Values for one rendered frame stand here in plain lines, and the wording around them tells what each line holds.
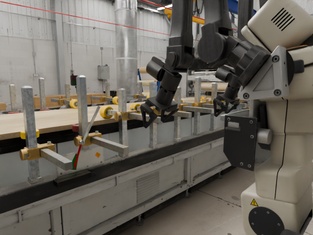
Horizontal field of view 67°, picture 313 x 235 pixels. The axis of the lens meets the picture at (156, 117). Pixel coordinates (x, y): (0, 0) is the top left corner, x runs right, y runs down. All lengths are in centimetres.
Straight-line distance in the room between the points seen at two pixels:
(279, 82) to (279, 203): 37
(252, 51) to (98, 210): 146
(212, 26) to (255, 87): 19
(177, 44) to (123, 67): 458
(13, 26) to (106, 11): 349
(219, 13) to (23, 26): 828
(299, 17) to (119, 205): 159
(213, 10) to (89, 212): 144
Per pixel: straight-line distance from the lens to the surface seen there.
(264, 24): 76
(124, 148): 105
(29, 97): 113
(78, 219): 172
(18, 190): 118
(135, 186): 192
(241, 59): 61
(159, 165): 171
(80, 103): 123
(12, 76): 850
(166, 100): 77
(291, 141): 78
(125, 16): 543
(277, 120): 77
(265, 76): 60
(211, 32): 65
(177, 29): 75
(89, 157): 129
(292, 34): 74
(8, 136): 134
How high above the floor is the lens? 116
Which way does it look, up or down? 9 degrees down
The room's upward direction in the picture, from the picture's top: straight up
